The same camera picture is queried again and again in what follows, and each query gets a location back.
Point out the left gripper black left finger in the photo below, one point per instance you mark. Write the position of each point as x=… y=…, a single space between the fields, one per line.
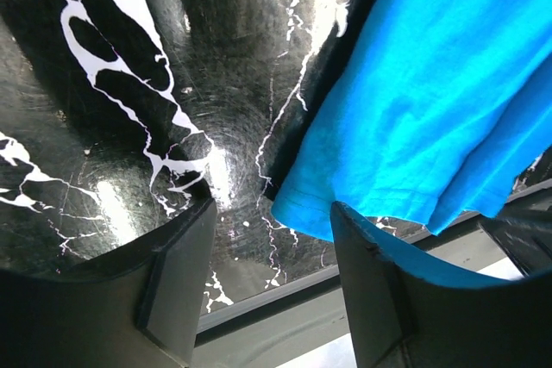
x=135 y=306

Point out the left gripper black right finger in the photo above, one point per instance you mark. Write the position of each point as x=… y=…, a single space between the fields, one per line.
x=407 y=308

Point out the blue t shirt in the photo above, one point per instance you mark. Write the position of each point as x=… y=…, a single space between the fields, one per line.
x=441 y=106

